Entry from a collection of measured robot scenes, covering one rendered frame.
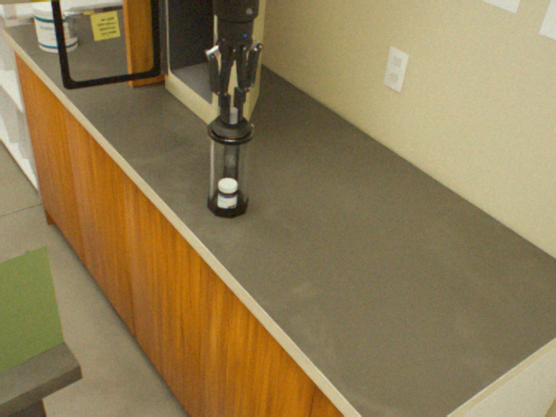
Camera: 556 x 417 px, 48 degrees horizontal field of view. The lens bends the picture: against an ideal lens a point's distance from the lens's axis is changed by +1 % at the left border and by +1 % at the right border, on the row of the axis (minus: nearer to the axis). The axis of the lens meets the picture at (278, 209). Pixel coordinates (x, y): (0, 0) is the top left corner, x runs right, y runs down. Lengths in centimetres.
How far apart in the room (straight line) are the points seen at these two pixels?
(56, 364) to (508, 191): 114
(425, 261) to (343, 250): 19
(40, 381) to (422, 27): 125
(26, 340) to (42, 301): 8
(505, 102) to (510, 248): 36
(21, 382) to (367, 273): 74
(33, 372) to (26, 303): 14
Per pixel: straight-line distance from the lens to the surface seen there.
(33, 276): 112
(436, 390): 124
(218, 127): 139
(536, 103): 158
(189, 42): 203
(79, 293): 269
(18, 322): 118
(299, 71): 217
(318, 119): 196
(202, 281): 159
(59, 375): 121
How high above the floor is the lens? 188
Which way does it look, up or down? 37 degrees down
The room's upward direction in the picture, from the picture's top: 6 degrees clockwise
